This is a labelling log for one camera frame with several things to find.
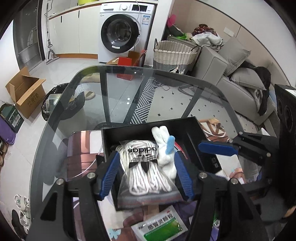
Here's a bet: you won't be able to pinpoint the adidas white socks bag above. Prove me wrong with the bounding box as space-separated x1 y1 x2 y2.
116 140 183 209

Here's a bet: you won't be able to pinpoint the green medicine sachet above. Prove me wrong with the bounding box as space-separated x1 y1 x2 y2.
132 205 188 241

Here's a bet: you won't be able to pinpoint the red white snack packet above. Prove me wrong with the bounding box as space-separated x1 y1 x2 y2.
174 142 188 159

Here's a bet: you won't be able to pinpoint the person's right hand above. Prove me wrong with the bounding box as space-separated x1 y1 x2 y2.
280 205 296 222

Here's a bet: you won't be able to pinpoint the black storage box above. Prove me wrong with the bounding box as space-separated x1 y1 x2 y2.
102 117 221 210

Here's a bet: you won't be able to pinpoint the anime printed table mat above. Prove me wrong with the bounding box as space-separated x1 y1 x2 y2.
66 117 260 241

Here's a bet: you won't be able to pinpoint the black jacket on sofa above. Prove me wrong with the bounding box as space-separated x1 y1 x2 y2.
241 60 271 116

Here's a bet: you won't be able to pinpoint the grey lying cushion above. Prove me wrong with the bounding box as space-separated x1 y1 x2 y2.
231 68 266 90

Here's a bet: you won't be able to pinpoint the black speaker panel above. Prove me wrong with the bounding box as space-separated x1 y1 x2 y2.
274 84 295 146

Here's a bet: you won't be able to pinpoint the beige slipper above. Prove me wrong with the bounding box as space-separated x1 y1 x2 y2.
84 91 96 100

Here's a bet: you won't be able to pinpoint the grey sofa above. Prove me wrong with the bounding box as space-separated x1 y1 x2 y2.
193 46 277 126

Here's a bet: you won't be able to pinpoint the black trash bag bin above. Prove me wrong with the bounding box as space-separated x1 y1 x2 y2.
41 83 86 121

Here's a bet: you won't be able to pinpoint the grey upright cushion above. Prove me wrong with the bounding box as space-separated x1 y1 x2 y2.
218 37 251 76

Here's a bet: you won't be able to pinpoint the woven laundry basket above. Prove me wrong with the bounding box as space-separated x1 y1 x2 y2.
153 39 200 74

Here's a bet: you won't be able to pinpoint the purple rolled mat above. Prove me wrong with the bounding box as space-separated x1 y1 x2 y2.
0 116 16 145

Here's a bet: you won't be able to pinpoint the pile of clothes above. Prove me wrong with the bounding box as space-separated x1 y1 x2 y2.
190 24 223 52

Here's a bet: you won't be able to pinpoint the red box on floor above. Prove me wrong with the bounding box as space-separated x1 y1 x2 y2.
106 49 147 80

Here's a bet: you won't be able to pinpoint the dark green box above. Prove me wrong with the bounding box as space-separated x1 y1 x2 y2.
1 103 24 133

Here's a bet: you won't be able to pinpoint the open cardboard box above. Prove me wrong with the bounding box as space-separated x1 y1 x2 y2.
6 66 46 119

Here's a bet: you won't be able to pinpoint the white kitchen cabinets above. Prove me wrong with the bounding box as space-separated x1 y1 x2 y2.
49 6 100 56

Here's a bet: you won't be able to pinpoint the white washing machine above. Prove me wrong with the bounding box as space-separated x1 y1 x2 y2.
98 1 156 63

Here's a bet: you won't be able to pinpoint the yellow green bucket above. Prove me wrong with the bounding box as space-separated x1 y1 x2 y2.
77 0 97 6

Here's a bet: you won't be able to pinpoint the mop with metal handle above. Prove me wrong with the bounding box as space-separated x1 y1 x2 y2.
45 3 59 65

